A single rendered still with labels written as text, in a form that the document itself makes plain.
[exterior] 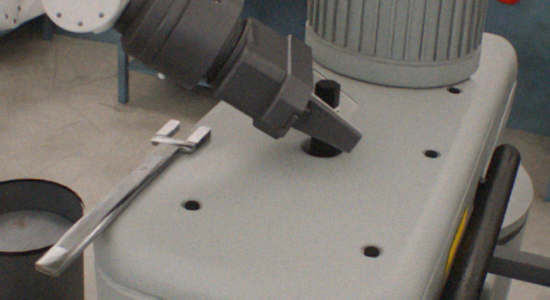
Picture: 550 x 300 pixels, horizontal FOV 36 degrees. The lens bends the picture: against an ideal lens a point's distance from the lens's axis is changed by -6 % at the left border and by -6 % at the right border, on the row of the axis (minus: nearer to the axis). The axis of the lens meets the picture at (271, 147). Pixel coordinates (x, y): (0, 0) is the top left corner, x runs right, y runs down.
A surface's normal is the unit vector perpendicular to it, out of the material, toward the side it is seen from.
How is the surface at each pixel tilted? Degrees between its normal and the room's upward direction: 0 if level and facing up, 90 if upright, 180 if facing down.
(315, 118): 90
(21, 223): 0
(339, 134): 90
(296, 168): 0
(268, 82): 90
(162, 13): 71
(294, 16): 90
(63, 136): 0
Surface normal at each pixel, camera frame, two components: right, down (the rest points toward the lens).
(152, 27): 0.00, 0.43
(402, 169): 0.05, -0.88
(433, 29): 0.26, 0.47
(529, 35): -0.37, 0.42
